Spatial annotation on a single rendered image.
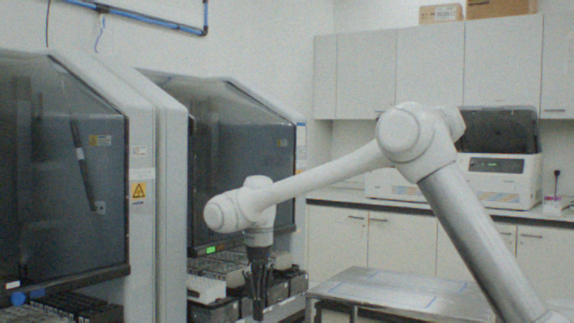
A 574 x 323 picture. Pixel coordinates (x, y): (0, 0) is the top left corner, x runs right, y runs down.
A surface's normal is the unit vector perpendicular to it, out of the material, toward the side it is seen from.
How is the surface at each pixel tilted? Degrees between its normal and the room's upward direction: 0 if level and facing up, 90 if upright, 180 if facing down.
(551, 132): 90
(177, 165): 90
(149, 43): 90
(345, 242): 90
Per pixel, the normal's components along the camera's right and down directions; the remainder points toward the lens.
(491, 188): -0.54, 0.04
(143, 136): 0.84, 0.04
